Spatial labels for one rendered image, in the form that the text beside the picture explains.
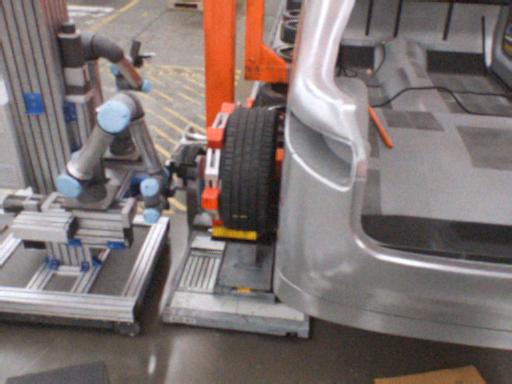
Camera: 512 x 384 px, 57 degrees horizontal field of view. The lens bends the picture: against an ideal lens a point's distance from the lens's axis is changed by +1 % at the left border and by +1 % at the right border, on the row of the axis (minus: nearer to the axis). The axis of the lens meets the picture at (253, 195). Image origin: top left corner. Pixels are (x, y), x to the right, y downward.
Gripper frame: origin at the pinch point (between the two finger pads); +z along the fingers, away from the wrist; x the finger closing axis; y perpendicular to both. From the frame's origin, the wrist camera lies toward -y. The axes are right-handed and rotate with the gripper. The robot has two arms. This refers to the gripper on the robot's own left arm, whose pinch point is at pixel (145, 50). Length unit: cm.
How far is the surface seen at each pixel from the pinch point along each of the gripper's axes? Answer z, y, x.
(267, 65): 178, 50, 36
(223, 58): -15, -15, 58
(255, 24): 173, 14, 18
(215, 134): -79, -2, 82
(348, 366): -92, 101, 177
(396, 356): -77, 97, 201
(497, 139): -8, -10, 212
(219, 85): -16, 2, 58
